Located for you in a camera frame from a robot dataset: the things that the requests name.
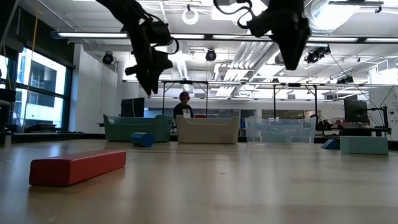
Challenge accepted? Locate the beige plastic bin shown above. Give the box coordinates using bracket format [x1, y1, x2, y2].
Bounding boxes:
[175, 114, 241, 144]

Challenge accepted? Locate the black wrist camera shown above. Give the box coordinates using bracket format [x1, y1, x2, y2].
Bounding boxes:
[248, 17, 274, 39]
[148, 20, 174, 47]

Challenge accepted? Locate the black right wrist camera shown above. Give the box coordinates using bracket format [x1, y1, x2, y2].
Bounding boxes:
[248, 17, 274, 39]

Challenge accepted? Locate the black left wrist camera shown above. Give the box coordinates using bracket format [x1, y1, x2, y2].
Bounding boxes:
[148, 20, 174, 47]

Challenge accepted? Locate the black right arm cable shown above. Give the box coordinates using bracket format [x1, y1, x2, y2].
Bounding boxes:
[213, 0, 261, 29]

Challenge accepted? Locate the small blue wedge block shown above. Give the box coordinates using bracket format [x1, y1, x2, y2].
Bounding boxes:
[320, 139, 341, 150]

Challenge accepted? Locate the blue cylinder block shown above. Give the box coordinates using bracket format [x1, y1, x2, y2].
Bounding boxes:
[130, 132, 155, 148]

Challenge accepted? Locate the black ceiling camera cluster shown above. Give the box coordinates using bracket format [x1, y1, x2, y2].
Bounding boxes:
[336, 75, 354, 85]
[304, 45, 332, 65]

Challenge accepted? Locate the large black-framed window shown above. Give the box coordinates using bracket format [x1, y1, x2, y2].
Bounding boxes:
[0, 46, 75, 133]

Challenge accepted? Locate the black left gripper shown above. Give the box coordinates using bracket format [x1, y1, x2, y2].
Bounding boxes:
[125, 26, 174, 96]

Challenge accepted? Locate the clear plastic bin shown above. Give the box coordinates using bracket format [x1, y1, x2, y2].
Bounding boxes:
[244, 116, 317, 144]

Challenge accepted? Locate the black ceiling light rail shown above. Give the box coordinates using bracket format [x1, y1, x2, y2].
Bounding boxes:
[51, 30, 398, 44]

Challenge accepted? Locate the person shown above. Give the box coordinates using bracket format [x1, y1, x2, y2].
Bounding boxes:
[173, 91, 195, 119]

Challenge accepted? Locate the green plastic bin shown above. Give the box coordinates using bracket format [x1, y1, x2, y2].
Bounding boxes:
[103, 114, 173, 143]

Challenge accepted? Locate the long red block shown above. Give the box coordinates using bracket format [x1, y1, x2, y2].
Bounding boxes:
[29, 149, 127, 188]

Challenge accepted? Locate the black metal frame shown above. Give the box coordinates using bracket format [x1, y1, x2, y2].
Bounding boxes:
[161, 80, 210, 118]
[272, 82, 318, 125]

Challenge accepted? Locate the black cluttered desk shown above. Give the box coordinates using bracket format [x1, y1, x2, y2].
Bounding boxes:
[317, 123, 392, 138]

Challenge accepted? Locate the black articulated stand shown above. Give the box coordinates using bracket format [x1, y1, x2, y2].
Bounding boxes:
[357, 105, 392, 136]

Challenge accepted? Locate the black computer monitor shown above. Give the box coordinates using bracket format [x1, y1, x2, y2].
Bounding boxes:
[121, 97, 146, 118]
[343, 98, 369, 124]

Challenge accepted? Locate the teal rectangular block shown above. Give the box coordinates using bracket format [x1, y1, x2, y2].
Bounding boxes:
[340, 136, 389, 156]

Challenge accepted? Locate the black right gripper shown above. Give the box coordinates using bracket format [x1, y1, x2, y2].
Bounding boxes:
[270, 14, 311, 71]

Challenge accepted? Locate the silver ventilation duct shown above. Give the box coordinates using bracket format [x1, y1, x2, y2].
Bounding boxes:
[306, 0, 361, 65]

